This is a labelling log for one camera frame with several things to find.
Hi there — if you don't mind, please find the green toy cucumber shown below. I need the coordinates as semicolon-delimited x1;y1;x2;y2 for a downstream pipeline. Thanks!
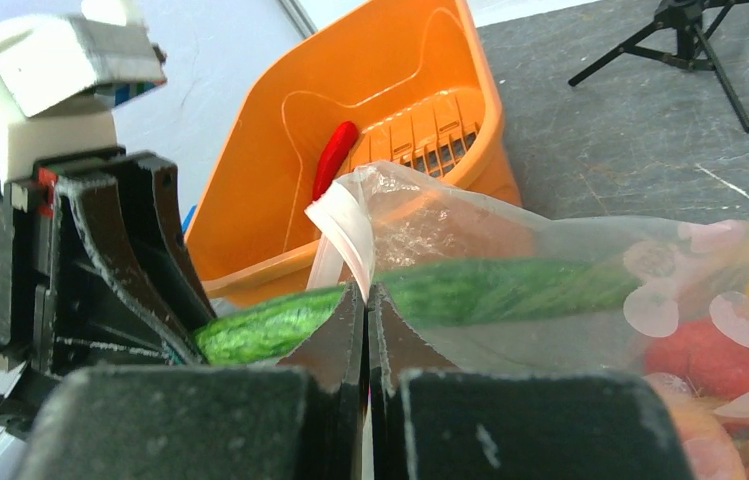
194;257;643;365

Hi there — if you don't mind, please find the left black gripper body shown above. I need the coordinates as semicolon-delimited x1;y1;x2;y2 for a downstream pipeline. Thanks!
0;148;130;442

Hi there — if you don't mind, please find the blue green striped brick stack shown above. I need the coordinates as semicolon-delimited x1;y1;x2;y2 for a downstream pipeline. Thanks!
112;82;159;107

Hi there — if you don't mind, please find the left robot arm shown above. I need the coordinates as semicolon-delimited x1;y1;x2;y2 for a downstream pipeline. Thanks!
0;142;214;479

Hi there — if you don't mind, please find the red toy chili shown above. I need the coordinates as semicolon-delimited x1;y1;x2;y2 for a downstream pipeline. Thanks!
312;121;359;202

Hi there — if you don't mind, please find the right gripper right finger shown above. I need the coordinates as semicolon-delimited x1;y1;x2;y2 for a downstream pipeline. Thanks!
367;283;455;479

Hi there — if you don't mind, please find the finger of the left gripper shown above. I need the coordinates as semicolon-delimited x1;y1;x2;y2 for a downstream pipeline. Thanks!
55;173;205;364
106;152;215;332

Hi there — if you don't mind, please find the orange plastic basket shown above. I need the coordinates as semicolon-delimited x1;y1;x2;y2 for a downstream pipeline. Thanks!
186;0;521;306

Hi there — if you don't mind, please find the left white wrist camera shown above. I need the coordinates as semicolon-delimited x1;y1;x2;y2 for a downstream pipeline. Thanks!
0;1;167;183

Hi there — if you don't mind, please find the red toy strawberry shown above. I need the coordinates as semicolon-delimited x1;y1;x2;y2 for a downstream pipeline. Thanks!
644;318;749;400

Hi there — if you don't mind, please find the microphone on black tripod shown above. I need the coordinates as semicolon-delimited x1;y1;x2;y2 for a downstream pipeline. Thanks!
568;0;749;133

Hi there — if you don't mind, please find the clear pink-dotted zip bag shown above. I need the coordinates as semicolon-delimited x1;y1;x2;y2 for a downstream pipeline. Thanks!
305;162;749;479

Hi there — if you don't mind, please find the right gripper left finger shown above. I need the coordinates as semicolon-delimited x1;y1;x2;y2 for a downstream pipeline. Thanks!
281;283;368;479

